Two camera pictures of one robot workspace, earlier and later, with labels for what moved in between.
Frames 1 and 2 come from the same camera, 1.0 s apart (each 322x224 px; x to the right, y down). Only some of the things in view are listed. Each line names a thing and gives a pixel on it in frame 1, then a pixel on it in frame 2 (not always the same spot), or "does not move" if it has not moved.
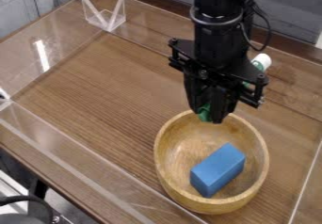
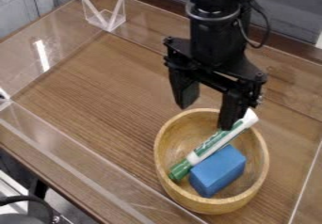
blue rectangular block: x=219 y=168 does not move
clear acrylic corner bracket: x=104 y=19 does not move
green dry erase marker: x=261 y=62 -> x=212 y=143
